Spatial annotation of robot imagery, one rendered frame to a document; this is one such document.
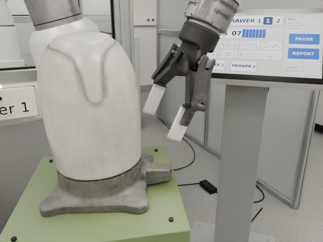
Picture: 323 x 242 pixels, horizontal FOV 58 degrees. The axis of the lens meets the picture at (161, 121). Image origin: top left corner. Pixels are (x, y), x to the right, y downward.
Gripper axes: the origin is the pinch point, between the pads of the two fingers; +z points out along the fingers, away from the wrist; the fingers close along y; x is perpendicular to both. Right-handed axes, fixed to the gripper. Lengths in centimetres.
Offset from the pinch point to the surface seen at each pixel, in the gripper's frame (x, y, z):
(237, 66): 40, -34, -19
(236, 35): 40, -42, -29
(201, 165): 128, -124, 61
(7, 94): -26, -61, 23
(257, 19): 45, -41, -38
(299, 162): 135, -55, 15
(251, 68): 43, -30, -20
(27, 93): -20, -61, 21
